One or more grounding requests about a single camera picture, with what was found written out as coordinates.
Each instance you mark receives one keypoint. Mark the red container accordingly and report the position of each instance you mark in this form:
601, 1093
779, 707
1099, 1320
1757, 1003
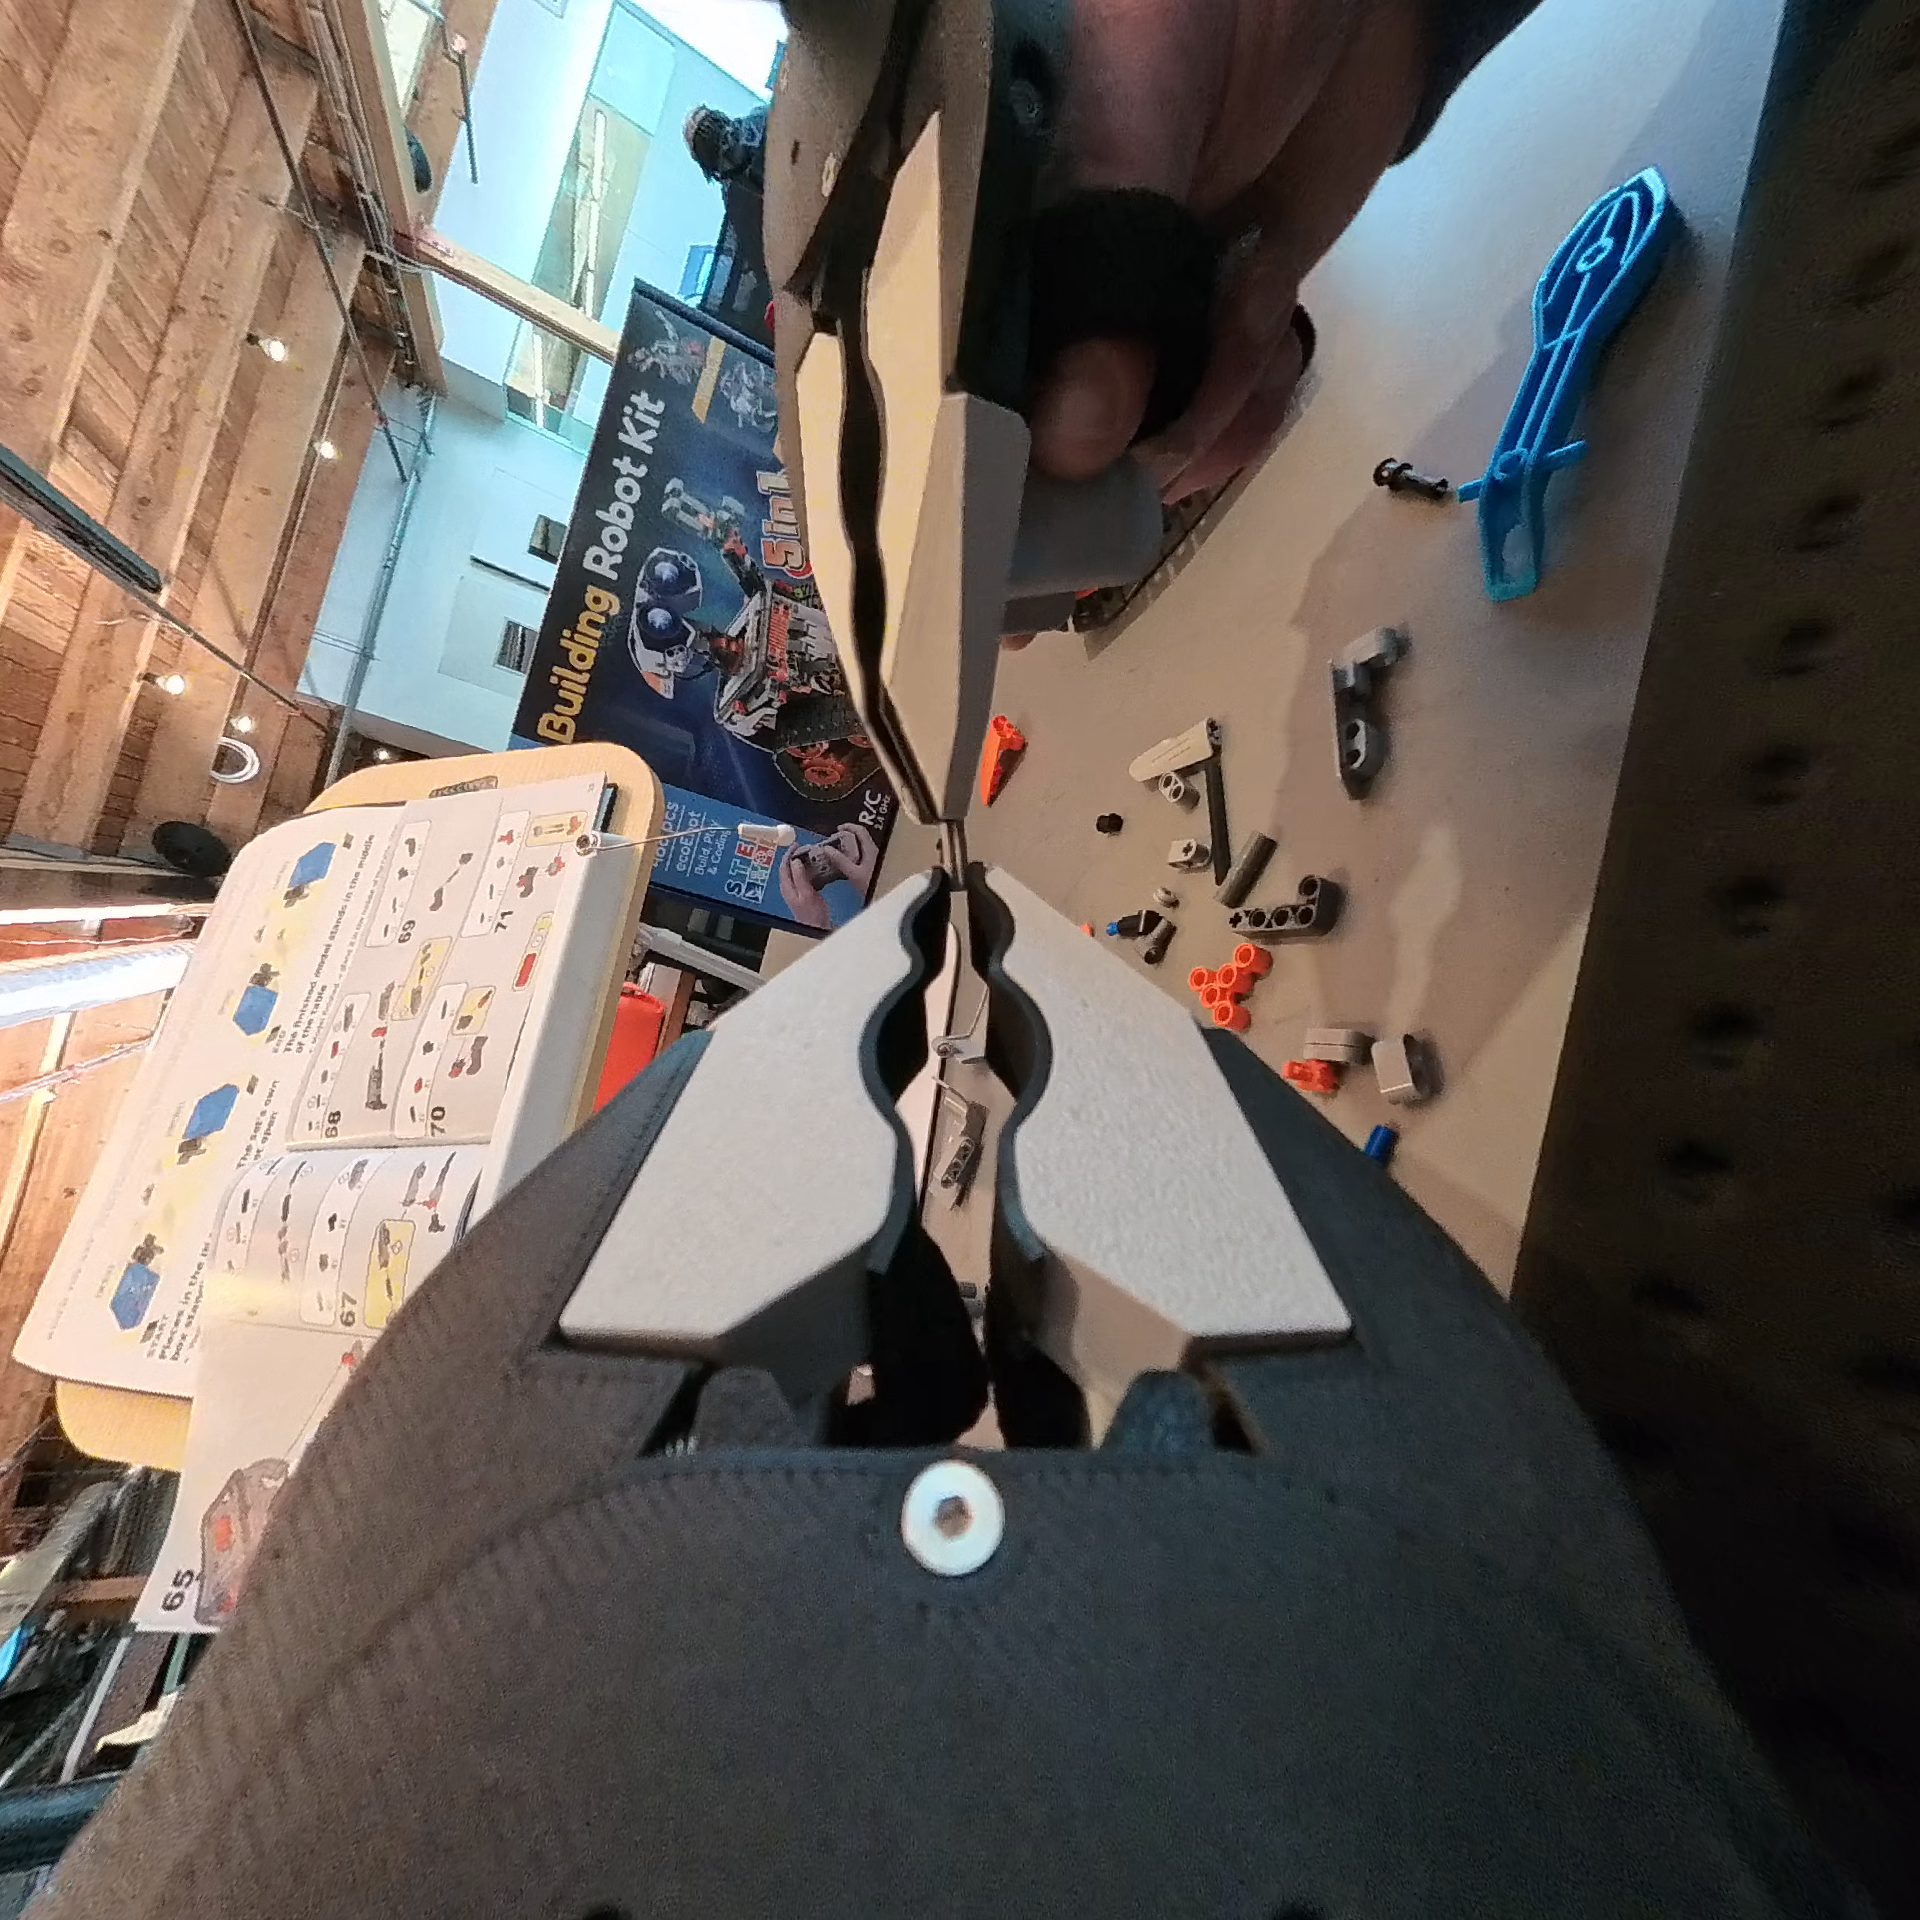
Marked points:
638, 1051

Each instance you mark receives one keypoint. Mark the white book stand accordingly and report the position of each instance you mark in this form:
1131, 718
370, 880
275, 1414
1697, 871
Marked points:
569, 1021

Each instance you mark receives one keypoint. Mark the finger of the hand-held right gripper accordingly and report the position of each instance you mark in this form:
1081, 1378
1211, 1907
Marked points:
944, 524
832, 451

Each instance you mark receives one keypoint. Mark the teal plastic piece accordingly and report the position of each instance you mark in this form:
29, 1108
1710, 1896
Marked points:
1542, 382

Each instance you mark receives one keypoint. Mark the small black axle pin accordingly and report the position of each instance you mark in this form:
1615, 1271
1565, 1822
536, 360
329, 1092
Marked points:
1410, 478

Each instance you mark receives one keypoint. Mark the printed toy box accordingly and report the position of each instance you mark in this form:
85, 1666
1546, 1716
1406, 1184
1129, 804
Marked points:
629, 600

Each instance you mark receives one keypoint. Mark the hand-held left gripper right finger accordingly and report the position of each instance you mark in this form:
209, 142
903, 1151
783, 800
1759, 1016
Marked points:
1185, 1200

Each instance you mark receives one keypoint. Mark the orange curved panel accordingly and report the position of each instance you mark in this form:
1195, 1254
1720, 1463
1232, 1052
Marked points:
1001, 758

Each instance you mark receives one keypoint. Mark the orange connector cluster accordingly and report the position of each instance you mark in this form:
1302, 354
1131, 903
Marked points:
1230, 989

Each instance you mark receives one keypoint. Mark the light grey boxy panel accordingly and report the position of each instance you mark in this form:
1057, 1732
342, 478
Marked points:
960, 1156

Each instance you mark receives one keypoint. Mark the light grey wing panel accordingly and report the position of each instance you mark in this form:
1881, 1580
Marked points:
1178, 749

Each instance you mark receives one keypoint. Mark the instruction booklet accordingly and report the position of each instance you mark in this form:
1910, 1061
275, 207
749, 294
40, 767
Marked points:
376, 974

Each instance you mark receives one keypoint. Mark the short grey axle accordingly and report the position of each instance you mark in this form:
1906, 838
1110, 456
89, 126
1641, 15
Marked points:
950, 844

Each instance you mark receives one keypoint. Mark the long black axle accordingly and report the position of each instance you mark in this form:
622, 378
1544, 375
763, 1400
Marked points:
1216, 826

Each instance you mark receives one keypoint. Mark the grey angled pin connector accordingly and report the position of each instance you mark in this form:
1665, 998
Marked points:
1158, 939

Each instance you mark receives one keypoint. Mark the person's right hand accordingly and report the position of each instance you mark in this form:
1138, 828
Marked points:
1201, 91

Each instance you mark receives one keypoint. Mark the dark grey L-shaped beam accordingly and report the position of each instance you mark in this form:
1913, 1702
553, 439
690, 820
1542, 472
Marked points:
1290, 914

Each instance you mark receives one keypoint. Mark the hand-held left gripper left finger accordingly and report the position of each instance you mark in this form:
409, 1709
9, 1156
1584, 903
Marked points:
734, 1200

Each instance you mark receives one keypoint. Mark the small light grey block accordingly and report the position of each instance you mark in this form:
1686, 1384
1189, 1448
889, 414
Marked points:
1400, 1069

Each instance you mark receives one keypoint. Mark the small orange connector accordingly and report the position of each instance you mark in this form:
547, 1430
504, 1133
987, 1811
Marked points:
1307, 1074

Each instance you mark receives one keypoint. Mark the person's right forearm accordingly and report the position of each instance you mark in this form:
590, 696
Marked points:
1455, 45

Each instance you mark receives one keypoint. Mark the black connector with blue pin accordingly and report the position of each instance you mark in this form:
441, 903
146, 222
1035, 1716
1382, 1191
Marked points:
1125, 924

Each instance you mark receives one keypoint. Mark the small assembly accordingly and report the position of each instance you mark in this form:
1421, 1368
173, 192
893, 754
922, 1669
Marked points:
1358, 735

